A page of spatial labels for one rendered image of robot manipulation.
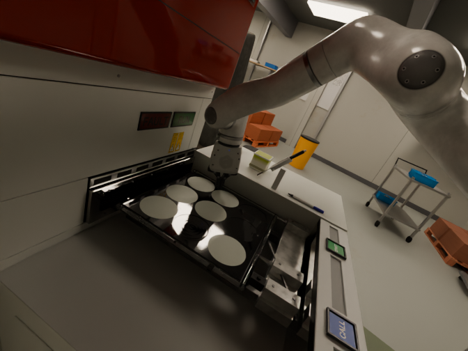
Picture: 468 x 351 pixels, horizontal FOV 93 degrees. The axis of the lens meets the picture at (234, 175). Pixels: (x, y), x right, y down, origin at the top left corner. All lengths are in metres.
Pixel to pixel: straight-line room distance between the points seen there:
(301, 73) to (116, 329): 0.63
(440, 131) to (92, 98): 0.63
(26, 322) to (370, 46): 0.80
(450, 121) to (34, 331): 0.82
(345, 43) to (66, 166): 0.60
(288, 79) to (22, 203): 0.59
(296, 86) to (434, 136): 0.29
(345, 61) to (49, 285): 0.73
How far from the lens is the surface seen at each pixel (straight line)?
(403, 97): 0.44
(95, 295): 0.56
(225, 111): 0.60
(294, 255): 0.73
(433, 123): 0.56
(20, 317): 0.61
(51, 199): 0.56
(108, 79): 0.51
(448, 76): 0.44
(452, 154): 0.50
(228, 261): 0.56
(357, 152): 6.83
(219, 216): 0.68
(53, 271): 0.60
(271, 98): 0.61
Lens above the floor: 1.28
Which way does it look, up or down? 23 degrees down
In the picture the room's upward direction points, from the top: 23 degrees clockwise
